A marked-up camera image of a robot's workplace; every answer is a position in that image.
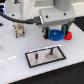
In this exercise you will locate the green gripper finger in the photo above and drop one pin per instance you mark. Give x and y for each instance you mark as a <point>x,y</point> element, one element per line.
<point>64,28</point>

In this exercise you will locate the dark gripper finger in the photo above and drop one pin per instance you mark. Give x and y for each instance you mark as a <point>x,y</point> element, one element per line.
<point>46,33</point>

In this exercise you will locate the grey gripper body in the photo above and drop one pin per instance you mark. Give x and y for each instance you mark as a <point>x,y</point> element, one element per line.
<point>53,17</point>

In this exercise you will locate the red gear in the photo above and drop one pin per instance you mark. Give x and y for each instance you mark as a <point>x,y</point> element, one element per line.
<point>68,36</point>

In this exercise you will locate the blue gear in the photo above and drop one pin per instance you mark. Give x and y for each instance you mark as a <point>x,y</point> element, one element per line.
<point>56,35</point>

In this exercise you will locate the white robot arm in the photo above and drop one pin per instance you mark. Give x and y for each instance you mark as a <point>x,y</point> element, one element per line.
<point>31,8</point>

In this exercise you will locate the beige electrical connector block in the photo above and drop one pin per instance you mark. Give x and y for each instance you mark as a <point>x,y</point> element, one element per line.
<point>19,30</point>

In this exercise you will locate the black peg base plate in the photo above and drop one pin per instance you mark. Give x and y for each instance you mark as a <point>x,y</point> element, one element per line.
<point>44,57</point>

